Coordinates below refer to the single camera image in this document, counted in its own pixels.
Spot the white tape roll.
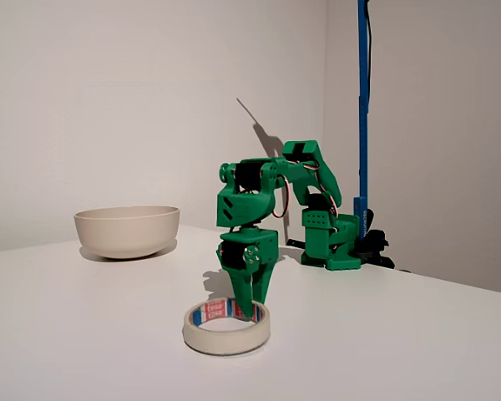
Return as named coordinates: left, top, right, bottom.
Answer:
left=181, top=297, right=272, bottom=357

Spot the black table clamp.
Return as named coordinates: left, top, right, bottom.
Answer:
left=357, top=207, right=397, bottom=270

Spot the white bowl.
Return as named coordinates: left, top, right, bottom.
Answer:
left=73, top=205, right=181, bottom=261

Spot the servo cable loop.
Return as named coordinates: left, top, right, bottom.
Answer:
left=272, top=174, right=292, bottom=219

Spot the blue camera pole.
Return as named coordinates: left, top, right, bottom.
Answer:
left=353, top=0, right=373, bottom=251

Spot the black pole cable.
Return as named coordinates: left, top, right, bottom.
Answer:
left=365, top=0, right=376, bottom=109

